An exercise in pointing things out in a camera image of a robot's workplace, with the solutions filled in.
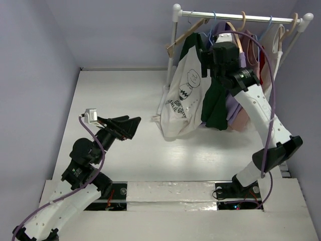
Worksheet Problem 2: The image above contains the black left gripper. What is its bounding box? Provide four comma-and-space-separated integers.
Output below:
93, 115, 142, 163

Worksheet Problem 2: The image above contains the light blue wire hanger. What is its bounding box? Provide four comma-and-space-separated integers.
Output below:
200, 11, 217, 46

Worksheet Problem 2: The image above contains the white and green t shirt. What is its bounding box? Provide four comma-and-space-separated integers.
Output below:
154, 33, 228, 138

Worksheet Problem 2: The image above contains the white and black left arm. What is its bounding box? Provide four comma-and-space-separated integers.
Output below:
12, 109, 141, 240

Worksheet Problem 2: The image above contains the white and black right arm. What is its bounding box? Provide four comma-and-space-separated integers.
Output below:
201, 42, 303, 197

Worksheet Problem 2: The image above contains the wooden hanger under purple shirt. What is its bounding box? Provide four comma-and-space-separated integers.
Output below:
225, 11, 248, 54

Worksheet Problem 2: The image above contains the pink t shirt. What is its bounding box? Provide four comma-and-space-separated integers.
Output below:
228, 36, 260, 132

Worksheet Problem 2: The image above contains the purple t shirt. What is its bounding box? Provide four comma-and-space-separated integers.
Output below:
211, 21, 249, 132

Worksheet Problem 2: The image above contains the empty wooden clip hanger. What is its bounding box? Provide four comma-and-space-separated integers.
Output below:
166, 18, 209, 58

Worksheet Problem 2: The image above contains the wooden hanger under white top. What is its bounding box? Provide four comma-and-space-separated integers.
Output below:
277, 12, 299, 52

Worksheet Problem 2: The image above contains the blue hanger under pink shirt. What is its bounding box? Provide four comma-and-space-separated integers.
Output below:
254, 16, 272, 62

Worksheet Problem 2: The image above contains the red garment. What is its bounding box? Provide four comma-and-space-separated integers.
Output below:
259, 51, 265, 85

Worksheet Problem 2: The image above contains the white tank top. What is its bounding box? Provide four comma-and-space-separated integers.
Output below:
260, 24, 285, 100

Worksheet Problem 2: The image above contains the white metal clothes rack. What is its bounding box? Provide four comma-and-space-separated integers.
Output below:
156, 4, 314, 115

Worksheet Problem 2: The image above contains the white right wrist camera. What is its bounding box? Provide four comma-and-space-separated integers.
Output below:
214, 33, 234, 45

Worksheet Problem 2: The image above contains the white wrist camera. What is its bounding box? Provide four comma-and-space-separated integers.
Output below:
79, 108, 100, 126
214, 33, 234, 45

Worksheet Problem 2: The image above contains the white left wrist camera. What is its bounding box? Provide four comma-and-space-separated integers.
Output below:
79, 108, 100, 126

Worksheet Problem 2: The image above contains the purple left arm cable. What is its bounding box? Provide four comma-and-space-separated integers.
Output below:
11, 116, 106, 241

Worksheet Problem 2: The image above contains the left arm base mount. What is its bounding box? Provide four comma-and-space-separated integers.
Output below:
85, 182, 127, 211

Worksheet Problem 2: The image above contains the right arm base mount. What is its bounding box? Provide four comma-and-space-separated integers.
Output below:
212, 175, 264, 210

